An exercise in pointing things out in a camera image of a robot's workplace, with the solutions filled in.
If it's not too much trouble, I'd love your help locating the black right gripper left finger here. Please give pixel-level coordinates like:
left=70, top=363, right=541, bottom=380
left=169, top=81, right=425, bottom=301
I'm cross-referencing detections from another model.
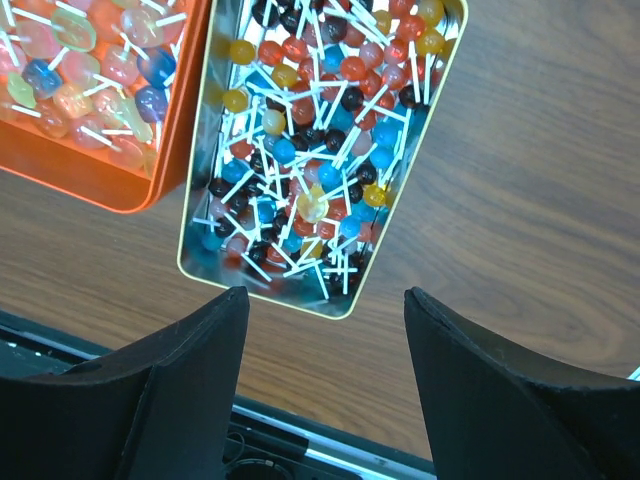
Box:
left=1, top=287, right=250, bottom=479

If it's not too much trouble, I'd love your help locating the gold tin of lollipops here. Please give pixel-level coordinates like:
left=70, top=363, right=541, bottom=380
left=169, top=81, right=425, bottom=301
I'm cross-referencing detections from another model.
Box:
left=177, top=1, right=468, bottom=320

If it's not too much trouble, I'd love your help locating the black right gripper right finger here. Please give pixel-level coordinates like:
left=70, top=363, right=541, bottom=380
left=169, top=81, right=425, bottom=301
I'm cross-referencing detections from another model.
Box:
left=404, top=287, right=639, bottom=479

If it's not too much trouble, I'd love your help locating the orange tin of lollipops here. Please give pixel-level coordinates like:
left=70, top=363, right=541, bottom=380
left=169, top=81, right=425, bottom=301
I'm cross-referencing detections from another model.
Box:
left=1, top=1, right=212, bottom=214

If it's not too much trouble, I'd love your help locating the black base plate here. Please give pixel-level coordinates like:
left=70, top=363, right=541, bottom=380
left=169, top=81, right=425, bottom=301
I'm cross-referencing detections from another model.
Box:
left=1, top=300, right=435, bottom=479

